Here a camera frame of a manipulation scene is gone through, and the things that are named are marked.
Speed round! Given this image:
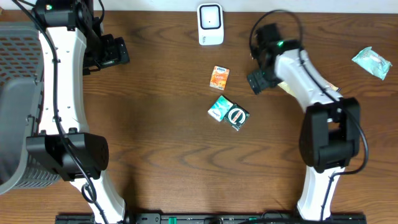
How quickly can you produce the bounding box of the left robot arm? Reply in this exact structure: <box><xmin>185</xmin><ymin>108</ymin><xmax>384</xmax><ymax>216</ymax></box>
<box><xmin>26</xmin><ymin>0</ymin><xmax>134</xmax><ymax>223</ymax></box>

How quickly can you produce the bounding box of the dark green round-label packet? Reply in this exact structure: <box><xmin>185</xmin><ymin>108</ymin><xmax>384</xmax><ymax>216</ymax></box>
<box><xmin>223</xmin><ymin>104</ymin><xmax>250</xmax><ymax>131</ymax></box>

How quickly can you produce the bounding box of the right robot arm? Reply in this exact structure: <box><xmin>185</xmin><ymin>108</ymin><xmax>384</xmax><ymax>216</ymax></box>
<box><xmin>248</xmin><ymin>24</ymin><xmax>361</xmax><ymax>221</ymax></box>

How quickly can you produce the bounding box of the grey plastic mesh basket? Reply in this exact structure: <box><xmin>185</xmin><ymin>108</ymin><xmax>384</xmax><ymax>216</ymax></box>
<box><xmin>1</xmin><ymin>22</ymin><xmax>60</xmax><ymax>194</ymax></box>

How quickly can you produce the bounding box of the teal snack packet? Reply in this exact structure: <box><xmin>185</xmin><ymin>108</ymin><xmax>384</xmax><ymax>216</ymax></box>
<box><xmin>351</xmin><ymin>47</ymin><xmax>392</xmax><ymax>80</ymax></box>

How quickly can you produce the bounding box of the yellow snack bag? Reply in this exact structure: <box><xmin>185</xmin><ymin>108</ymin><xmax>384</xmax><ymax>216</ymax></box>
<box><xmin>278</xmin><ymin>78</ymin><xmax>341</xmax><ymax>97</ymax></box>

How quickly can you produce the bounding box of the orange small box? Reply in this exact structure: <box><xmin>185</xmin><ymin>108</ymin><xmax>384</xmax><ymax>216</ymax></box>
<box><xmin>210</xmin><ymin>65</ymin><xmax>230</xmax><ymax>90</ymax></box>

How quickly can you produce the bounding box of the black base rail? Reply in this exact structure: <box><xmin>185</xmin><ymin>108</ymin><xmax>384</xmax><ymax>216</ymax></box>
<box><xmin>54</xmin><ymin>211</ymin><xmax>367</xmax><ymax>224</ymax></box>

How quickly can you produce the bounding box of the light teal small packet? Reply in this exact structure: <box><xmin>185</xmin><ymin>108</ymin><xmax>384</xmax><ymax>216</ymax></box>
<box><xmin>208</xmin><ymin>95</ymin><xmax>233</xmax><ymax>122</ymax></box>

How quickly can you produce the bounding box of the white barcode scanner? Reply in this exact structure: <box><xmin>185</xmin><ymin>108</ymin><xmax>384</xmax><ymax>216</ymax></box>
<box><xmin>197</xmin><ymin>3</ymin><xmax>224</xmax><ymax>45</ymax></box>

